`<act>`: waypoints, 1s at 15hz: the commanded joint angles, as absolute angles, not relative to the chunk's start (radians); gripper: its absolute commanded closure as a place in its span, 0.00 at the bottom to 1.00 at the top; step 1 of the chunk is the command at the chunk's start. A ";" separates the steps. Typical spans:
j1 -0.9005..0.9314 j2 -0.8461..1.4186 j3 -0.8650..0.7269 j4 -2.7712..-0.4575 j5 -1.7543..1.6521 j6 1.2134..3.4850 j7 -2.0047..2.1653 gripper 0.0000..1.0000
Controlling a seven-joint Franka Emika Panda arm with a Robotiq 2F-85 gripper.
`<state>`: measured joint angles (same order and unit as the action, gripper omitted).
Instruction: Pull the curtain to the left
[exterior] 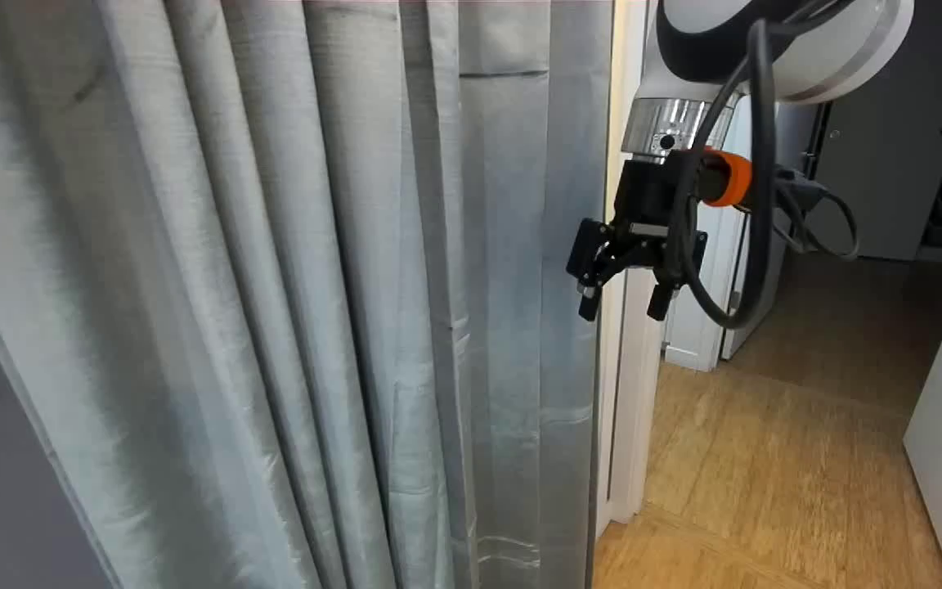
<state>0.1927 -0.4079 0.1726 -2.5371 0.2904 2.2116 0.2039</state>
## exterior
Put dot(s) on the dark closed door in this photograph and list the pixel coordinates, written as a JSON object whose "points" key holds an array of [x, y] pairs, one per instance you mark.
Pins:
{"points": [[885, 149]]}

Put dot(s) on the grey fabric curtain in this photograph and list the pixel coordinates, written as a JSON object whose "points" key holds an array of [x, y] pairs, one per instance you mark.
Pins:
{"points": [[284, 284]]}

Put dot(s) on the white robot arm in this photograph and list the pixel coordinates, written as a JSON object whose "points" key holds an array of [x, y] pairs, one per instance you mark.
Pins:
{"points": [[702, 131]]}

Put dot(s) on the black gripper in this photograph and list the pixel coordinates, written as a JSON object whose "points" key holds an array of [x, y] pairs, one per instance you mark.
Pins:
{"points": [[637, 238]]}

